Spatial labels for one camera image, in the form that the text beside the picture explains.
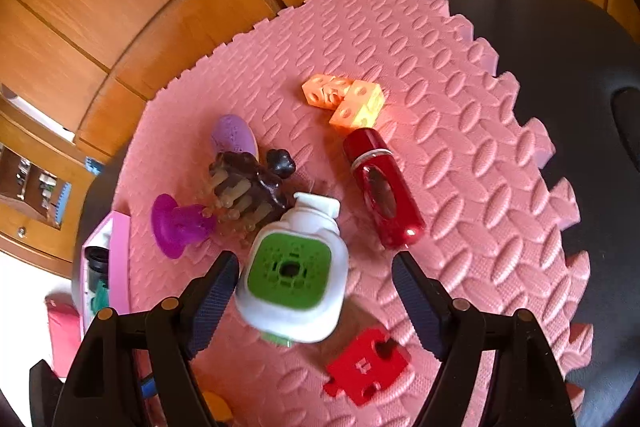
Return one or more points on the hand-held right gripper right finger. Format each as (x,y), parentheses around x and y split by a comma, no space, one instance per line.
(417,307)

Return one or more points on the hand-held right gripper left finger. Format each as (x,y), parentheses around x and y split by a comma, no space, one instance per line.
(215,302)

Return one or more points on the white green plastic device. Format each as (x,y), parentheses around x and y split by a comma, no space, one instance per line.
(265,277)

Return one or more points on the pink storage box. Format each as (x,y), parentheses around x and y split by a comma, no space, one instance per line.
(117,257)

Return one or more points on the red cylindrical bottle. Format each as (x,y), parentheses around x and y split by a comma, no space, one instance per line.
(365,147)

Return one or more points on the purple oval case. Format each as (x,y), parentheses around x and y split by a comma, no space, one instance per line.
(230,132)

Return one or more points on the red puzzle block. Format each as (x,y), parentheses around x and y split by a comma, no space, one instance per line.
(360,367)

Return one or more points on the purple suction cup toy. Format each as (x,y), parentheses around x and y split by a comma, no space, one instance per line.
(170,227)

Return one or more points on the yellow round object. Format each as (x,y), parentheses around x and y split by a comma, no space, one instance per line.
(217,412)

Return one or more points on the green plastic toy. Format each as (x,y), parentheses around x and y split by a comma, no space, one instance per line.
(100,297)

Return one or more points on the black cup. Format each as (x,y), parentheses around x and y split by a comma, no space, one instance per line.
(96,259)

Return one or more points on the brown massage comb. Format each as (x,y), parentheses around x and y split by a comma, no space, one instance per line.
(235,164)

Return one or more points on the red cloth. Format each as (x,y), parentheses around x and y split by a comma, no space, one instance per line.
(62,337)

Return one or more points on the pink foam puzzle mat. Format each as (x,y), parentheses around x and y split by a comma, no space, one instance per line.
(450,132)

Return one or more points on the blue foam mat piece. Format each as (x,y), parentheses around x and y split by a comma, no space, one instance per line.
(62,202)

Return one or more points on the wooden cabinet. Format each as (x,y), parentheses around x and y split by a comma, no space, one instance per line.
(30,227)

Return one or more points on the orange yellow linked cube blocks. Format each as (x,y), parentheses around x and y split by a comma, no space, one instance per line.
(350,112)

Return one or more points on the black oval table cushion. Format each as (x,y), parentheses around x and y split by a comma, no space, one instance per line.
(627,127)

